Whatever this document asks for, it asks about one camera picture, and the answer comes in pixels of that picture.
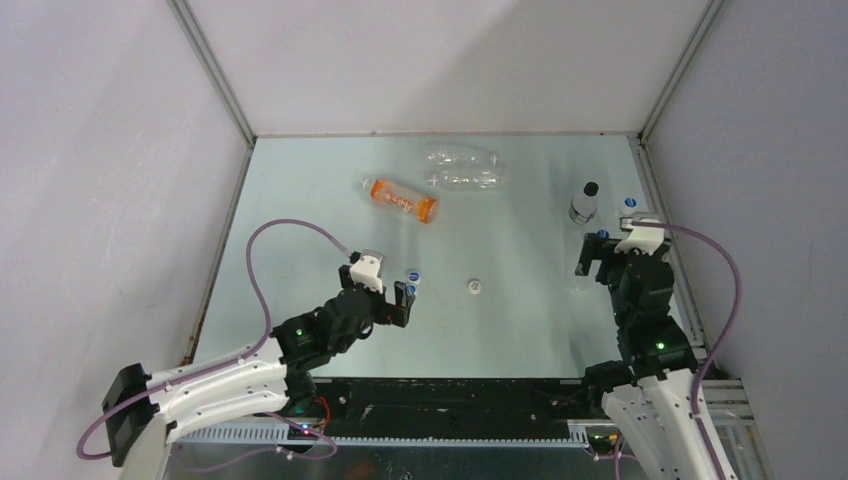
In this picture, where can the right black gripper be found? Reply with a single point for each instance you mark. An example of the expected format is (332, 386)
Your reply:
(594, 248)

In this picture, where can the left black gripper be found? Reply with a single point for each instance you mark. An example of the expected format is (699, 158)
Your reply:
(387, 312)

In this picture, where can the small clear bottle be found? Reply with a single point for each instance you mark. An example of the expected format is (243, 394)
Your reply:
(582, 208)

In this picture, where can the black bottle cap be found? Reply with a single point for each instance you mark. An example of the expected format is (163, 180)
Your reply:
(591, 189)

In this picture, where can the clear bottle caps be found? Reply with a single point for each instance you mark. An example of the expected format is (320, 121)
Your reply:
(591, 251)

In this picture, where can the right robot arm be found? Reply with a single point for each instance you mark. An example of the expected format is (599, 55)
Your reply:
(653, 393)

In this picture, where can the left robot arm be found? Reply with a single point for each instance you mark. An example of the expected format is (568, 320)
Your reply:
(273, 377)

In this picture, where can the orange labelled bottle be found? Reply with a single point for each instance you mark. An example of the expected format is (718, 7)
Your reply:
(423, 208)

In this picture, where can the clear bottle second row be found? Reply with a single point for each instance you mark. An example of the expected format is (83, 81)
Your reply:
(466, 179)

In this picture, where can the white cap upside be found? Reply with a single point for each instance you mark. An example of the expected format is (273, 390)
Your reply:
(474, 286)

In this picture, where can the left electronics board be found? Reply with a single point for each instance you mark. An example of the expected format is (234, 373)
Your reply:
(302, 432)

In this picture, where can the electronics board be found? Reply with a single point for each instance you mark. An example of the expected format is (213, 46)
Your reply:
(302, 432)
(603, 446)

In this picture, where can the right electronics board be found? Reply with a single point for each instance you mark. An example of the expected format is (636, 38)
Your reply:
(603, 446)

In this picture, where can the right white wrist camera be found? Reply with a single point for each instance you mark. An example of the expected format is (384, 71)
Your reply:
(642, 231)

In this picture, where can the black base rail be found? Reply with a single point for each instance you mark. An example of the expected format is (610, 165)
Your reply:
(462, 409)

